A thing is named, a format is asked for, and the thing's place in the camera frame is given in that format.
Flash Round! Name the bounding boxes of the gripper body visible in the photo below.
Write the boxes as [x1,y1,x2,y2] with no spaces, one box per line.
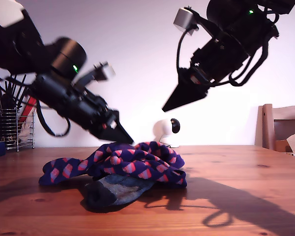
[190,38,246,83]

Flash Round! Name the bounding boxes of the wooden chair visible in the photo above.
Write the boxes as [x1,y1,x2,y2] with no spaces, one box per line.
[254,103,295,153]

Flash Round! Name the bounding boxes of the white paper napkins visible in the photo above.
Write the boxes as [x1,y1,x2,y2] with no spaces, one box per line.
[20,120,35,146]

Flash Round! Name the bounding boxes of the red paper packet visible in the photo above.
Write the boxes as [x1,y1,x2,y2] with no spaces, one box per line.
[19,95,38,125]

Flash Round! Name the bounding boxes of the brown cardboard box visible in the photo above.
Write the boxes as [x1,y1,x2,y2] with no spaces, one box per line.
[274,140,292,153]

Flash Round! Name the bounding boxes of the thin black camera cable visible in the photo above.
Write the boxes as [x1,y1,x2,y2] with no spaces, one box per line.
[176,31,190,74]

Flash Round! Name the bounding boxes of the white round security camera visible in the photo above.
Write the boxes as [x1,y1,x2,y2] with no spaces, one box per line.
[153,118,181,149]

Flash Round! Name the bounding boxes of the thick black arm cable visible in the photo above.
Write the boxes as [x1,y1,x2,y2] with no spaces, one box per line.
[211,31,280,87]
[35,99,72,138]

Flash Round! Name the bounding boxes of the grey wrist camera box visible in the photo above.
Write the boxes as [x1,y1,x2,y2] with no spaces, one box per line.
[173,6,215,40]
[72,61,117,86]

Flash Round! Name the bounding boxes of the wire napkin rack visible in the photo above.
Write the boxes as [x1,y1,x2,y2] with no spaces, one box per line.
[16,112,36,152]

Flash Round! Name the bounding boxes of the wire utensil holder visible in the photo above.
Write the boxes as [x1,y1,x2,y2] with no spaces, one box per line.
[0,108,20,150]

